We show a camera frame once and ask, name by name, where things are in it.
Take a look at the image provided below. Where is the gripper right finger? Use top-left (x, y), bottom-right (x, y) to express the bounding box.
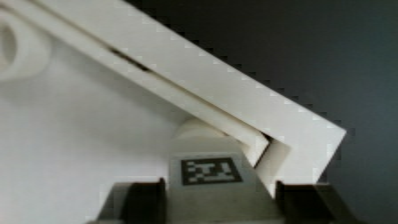
top-left (276, 182), bottom-right (359, 224)

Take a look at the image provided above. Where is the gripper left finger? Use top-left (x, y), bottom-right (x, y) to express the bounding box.
top-left (87, 179), bottom-right (167, 224)

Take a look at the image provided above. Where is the white leg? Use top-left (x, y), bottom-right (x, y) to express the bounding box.
top-left (167, 119), bottom-right (284, 224)

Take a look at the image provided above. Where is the white square tabletop part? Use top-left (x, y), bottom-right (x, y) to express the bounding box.
top-left (0, 0), bottom-right (272, 224)

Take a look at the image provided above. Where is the white right obstacle bracket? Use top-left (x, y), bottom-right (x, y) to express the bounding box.
top-left (34, 0), bottom-right (347, 188)

